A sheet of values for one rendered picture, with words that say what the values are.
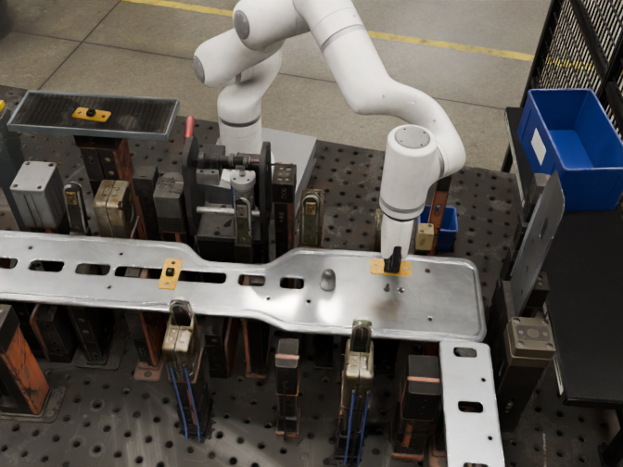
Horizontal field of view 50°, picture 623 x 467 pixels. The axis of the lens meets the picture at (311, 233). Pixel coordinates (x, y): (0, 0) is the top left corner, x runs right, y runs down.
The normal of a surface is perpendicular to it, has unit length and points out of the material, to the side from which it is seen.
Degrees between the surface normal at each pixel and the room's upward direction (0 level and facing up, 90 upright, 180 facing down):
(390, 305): 0
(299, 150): 1
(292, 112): 0
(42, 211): 90
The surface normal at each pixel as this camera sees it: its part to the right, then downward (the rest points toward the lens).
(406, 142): 0.00, -0.67
